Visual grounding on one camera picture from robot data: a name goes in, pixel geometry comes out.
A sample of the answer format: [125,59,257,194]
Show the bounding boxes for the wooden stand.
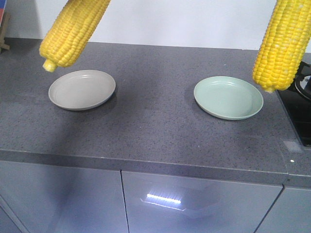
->
[0,12,11,51]

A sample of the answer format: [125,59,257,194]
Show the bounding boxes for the light green round plate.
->
[193,76,264,120]

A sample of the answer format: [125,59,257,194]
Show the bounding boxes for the yellow corn cob with blemish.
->
[252,0,311,93]

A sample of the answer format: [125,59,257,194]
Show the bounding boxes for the beige round plate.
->
[48,70,116,111]

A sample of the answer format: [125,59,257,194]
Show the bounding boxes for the grey cabinet door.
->
[121,171,282,233]

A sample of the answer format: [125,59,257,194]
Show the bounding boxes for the black gas stove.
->
[277,62,311,147]

